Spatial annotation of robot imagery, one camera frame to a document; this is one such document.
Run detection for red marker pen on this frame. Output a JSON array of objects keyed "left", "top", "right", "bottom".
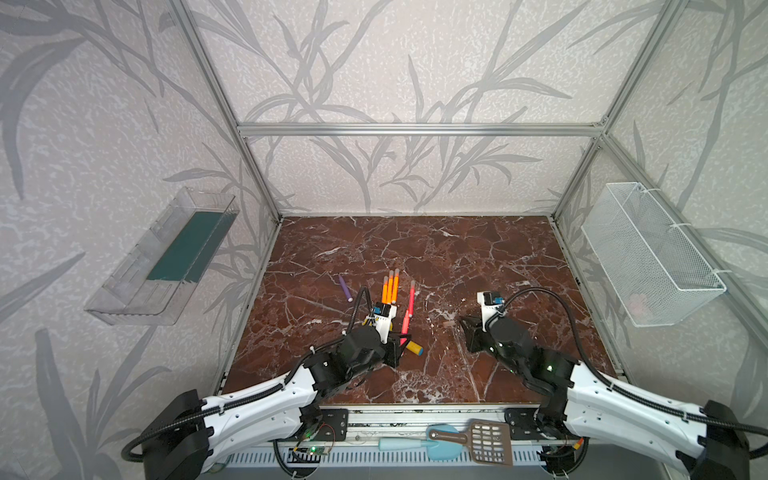
[{"left": 407, "top": 280, "right": 416, "bottom": 318}]

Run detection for pink marker pen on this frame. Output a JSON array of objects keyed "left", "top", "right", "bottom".
[{"left": 400, "top": 310, "right": 412, "bottom": 346}]

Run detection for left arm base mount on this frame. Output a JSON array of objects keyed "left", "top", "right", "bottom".
[{"left": 277, "top": 405, "right": 350, "bottom": 442}]

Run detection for yellow toy shovel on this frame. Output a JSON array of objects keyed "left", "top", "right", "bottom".
[{"left": 405, "top": 341, "right": 424, "bottom": 356}]

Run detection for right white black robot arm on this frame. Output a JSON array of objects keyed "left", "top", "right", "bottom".
[{"left": 460, "top": 317, "right": 750, "bottom": 479}]

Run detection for orange marker pen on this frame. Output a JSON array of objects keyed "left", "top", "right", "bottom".
[
  {"left": 385, "top": 270, "right": 394, "bottom": 304},
  {"left": 390, "top": 268, "right": 400, "bottom": 304},
  {"left": 381, "top": 276, "right": 389, "bottom": 304}
]

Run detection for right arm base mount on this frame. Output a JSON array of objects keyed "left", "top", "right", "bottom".
[{"left": 503, "top": 399, "right": 581, "bottom": 443}]

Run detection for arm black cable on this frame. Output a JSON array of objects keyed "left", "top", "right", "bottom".
[
  {"left": 121, "top": 286, "right": 373, "bottom": 463},
  {"left": 497, "top": 286, "right": 768, "bottom": 438}
]

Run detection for purple marker pen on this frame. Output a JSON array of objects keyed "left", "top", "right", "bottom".
[{"left": 338, "top": 275, "right": 353, "bottom": 302}]

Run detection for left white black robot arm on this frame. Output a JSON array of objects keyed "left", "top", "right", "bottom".
[{"left": 121, "top": 325, "right": 403, "bottom": 479}]

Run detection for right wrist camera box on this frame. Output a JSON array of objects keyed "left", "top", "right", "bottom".
[{"left": 477, "top": 291, "right": 506, "bottom": 331}]

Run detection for brown slotted spatula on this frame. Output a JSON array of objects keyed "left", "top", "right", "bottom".
[{"left": 427, "top": 420, "right": 514, "bottom": 466}]

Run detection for small circuit board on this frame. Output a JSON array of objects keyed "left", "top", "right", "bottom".
[{"left": 289, "top": 443, "right": 335, "bottom": 463}]

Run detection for white wire mesh basket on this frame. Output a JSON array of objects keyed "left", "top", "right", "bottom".
[{"left": 582, "top": 182, "right": 727, "bottom": 328}]

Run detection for light blue silicone spatula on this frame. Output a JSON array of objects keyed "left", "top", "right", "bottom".
[{"left": 378, "top": 424, "right": 464, "bottom": 461}]

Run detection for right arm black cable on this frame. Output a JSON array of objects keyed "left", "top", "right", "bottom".
[{"left": 497, "top": 286, "right": 768, "bottom": 438}]

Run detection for aluminium cage frame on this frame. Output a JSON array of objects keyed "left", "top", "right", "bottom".
[{"left": 164, "top": 0, "right": 768, "bottom": 361}]

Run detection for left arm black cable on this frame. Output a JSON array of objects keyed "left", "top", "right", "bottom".
[{"left": 121, "top": 286, "right": 373, "bottom": 463}]

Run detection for clear plastic wall tray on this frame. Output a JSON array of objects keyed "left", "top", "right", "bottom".
[{"left": 85, "top": 187, "right": 240, "bottom": 326}]

